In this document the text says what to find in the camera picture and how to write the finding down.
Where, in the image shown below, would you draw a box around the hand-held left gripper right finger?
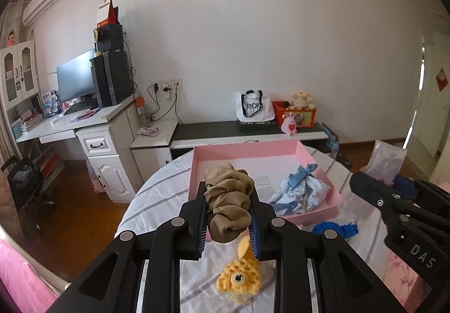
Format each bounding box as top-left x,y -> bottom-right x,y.
246,187 -> 408,313

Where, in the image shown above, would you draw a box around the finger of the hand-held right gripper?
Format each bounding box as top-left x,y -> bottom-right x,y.
350,172 -> 422,219
394,175 -> 450,219

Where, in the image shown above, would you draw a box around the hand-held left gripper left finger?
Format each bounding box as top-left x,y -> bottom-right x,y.
46,181 -> 212,313

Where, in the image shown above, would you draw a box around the clear plastic packet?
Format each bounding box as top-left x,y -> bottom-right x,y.
362,139 -> 406,184

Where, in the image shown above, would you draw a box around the tan scrunchie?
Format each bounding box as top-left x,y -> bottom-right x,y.
204,162 -> 254,243

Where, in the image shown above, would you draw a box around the yellow crocheted toy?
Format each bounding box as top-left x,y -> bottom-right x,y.
215,237 -> 262,305

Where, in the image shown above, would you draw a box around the blue knitted item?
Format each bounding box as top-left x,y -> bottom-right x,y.
311,220 -> 359,241

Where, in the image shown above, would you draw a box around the printed baby cloth blue bow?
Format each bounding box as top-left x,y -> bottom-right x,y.
267,163 -> 331,215

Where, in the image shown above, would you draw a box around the pink cardboard box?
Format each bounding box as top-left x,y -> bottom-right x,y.
188,139 -> 343,241

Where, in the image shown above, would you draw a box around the white striped quilt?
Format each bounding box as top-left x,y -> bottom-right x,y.
114,149 -> 401,313

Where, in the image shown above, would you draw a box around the blue bag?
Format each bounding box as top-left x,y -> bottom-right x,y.
321,123 -> 341,155

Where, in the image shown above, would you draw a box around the white door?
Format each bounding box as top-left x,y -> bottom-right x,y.
420,18 -> 450,173

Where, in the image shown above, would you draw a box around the white low cabinet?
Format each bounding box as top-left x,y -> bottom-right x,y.
130,120 -> 179,182

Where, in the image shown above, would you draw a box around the orange toy box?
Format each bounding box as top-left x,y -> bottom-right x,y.
271,100 -> 319,129

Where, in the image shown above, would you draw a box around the dark top low bench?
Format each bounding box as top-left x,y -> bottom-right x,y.
170,120 -> 329,159

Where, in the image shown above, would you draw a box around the pink plush toy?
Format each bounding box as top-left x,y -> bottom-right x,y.
280,114 -> 299,135

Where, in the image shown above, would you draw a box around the red door decoration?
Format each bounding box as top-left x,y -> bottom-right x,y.
435,67 -> 450,92

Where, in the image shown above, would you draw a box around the beige plush toy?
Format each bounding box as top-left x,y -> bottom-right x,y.
290,91 -> 314,110

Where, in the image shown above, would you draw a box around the white tote bag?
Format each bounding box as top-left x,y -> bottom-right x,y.
236,90 -> 275,124

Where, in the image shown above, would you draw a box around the white desk drawer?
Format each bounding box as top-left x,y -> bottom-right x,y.
82,135 -> 111,155

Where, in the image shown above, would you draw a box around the white desk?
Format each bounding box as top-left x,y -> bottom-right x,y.
16,99 -> 145,203

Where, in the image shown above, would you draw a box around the pink pens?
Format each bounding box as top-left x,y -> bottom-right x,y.
70,110 -> 101,123

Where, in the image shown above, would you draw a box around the orange white box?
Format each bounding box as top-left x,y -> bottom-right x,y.
38,153 -> 62,175

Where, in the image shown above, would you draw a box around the white bed footboard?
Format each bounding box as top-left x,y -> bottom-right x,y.
0,223 -> 73,294

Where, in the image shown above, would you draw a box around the black keyboard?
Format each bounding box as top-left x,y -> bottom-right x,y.
63,102 -> 99,115

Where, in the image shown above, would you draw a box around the black computer tower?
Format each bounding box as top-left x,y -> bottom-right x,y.
89,50 -> 131,108

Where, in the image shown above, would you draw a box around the black office chair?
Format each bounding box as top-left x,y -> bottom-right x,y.
0,155 -> 57,238

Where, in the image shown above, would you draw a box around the black computer monitor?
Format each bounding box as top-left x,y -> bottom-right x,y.
56,49 -> 99,106

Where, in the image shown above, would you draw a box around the blue white box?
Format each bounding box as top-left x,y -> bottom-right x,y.
40,90 -> 59,117

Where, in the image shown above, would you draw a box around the stack of books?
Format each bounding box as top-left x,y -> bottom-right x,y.
10,107 -> 44,140

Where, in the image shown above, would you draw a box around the black box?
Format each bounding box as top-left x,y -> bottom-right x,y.
94,24 -> 125,54

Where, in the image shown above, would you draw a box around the white glass door cabinet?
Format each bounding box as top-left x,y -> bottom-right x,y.
0,40 -> 39,113

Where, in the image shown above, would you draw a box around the black power cable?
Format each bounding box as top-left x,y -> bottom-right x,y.
146,85 -> 162,122
151,82 -> 181,124

